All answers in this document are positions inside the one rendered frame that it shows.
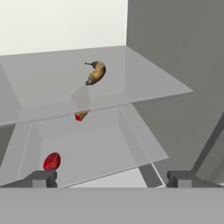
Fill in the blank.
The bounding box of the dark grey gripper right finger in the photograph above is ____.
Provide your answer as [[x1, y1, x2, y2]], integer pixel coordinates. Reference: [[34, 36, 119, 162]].
[[166, 170, 224, 189]]

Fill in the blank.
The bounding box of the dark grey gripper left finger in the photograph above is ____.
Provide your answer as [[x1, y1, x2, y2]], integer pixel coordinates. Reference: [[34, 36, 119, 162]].
[[0, 170, 59, 189]]

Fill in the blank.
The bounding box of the grey glass fridge shelf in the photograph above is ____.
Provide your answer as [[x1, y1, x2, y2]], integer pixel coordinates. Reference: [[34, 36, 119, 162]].
[[0, 103, 170, 189], [0, 45, 194, 128]]

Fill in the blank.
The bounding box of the brown spotted yellow banana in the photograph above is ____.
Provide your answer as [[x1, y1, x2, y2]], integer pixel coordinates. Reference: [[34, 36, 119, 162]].
[[84, 60, 107, 87]]

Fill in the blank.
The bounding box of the red and brown carton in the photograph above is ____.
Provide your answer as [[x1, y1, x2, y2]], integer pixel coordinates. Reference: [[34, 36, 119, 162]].
[[71, 84, 92, 123]]

